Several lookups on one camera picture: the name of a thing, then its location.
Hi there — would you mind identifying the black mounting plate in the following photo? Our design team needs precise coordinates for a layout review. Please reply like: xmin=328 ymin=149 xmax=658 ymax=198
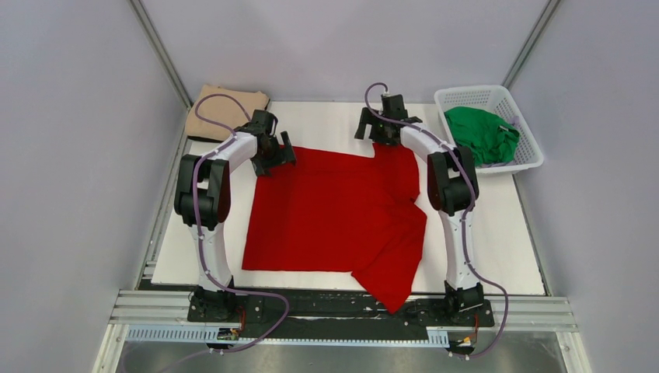
xmin=197 ymin=289 xmax=495 ymax=340

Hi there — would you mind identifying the folded beige t shirt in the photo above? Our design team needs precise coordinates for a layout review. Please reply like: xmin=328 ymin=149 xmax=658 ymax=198
xmin=185 ymin=84 xmax=270 ymax=142

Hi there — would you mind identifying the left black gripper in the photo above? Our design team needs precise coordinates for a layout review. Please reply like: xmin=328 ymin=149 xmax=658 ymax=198
xmin=250 ymin=132 xmax=295 ymax=178

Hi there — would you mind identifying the corner metal post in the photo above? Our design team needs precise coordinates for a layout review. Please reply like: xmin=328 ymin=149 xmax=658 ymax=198
xmin=502 ymin=0 xmax=562 ymax=89
xmin=127 ymin=0 xmax=193 ymax=111

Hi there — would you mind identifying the red t shirt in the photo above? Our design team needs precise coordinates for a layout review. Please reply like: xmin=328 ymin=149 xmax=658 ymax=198
xmin=242 ymin=144 xmax=427 ymax=313

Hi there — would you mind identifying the right corner metal post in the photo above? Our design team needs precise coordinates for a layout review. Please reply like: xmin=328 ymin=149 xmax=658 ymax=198
xmin=502 ymin=0 xmax=562 ymax=89

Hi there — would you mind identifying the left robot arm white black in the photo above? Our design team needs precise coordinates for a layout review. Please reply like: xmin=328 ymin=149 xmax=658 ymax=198
xmin=174 ymin=110 xmax=296 ymax=322

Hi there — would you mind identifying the green t shirt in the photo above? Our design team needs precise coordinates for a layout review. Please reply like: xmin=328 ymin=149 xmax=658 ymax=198
xmin=444 ymin=106 xmax=521 ymax=168

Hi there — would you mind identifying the white slotted cable duct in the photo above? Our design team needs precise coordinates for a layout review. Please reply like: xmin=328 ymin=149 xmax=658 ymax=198
xmin=124 ymin=325 xmax=450 ymax=348

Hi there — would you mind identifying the lavender t shirt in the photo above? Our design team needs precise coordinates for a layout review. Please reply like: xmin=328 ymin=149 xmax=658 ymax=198
xmin=455 ymin=115 xmax=522 ymax=170

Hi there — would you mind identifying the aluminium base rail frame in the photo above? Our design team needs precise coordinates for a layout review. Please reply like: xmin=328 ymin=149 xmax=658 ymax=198
xmin=93 ymin=289 xmax=591 ymax=372

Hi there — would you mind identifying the left corner metal post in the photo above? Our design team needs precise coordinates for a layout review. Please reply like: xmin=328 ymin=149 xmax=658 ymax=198
xmin=127 ymin=0 xmax=193 ymax=111

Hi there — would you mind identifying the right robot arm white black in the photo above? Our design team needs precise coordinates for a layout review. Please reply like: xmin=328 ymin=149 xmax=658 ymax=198
xmin=354 ymin=92 xmax=485 ymax=325

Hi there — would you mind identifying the white plastic basket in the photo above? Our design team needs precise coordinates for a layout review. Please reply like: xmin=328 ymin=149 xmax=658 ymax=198
xmin=434 ymin=85 xmax=544 ymax=174

